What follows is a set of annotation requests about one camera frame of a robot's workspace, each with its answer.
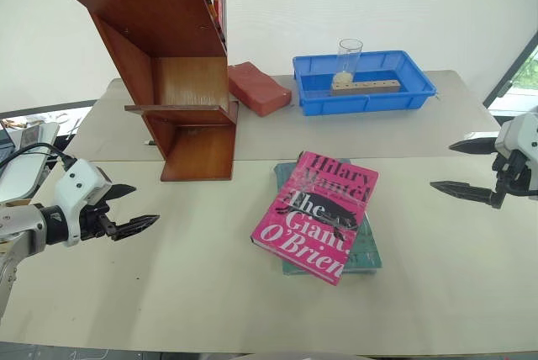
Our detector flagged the dark window frame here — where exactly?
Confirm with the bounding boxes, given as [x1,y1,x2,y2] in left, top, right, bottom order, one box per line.
[482,30,538,111]

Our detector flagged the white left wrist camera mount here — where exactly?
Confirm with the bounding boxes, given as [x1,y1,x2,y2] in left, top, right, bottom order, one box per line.
[53,158,114,248]

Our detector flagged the clear plastic cup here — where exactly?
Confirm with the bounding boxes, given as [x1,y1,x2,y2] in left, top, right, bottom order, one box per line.
[337,38,364,83]

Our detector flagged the light grey rounded panel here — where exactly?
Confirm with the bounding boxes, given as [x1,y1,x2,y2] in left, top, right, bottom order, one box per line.
[0,151,50,204]

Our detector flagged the dark cluttered side desk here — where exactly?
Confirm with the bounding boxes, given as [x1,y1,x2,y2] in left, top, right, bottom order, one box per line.
[0,98,100,160]

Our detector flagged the white grainy lump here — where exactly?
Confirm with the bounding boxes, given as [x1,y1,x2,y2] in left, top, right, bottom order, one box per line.
[332,71,355,88]

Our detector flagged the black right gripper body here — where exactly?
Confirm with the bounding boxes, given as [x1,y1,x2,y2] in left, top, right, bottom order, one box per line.
[491,150,538,201]

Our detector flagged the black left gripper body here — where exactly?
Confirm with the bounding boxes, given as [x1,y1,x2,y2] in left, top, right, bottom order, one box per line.
[77,202,118,244]

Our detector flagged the wooden block with holes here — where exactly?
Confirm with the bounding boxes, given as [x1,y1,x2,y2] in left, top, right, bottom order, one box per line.
[330,78,402,97]

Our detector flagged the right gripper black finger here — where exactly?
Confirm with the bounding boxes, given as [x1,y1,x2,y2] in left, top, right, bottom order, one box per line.
[429,180,510,210]
[448,136,500,156]

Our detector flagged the blue plastic bin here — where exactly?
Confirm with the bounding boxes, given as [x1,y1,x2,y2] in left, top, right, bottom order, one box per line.
[292,50,438,118]

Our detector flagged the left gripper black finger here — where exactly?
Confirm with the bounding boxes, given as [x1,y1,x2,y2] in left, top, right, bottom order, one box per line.
[111,214,161,244]
[105,183,138,203]

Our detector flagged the pink Giant O'Brien book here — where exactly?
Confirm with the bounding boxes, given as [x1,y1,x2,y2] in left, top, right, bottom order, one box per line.
[250,150,380,287]

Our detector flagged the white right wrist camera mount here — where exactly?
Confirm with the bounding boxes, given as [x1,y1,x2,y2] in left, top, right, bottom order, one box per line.
[494,112,538,193]

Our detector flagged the brown wooden bookshelf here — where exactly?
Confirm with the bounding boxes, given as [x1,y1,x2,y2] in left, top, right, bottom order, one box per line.
[54,0,240,183]

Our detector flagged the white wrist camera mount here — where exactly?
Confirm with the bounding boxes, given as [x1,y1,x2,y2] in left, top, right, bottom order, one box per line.
[53,158,114,248]
[494,112,538,193]

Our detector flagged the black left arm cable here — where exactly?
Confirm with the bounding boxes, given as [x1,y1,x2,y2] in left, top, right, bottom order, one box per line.
[0,142,79,172]

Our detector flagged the metal scissors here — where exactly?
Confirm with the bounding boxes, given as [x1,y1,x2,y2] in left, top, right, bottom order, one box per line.
[63,114,86,140]

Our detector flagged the teal green book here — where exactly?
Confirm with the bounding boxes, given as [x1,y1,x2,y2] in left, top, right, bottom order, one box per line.
[273,161,385,278]

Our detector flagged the red brick-shaped block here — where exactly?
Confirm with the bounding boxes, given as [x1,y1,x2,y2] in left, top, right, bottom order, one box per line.
[227,61,293,118]

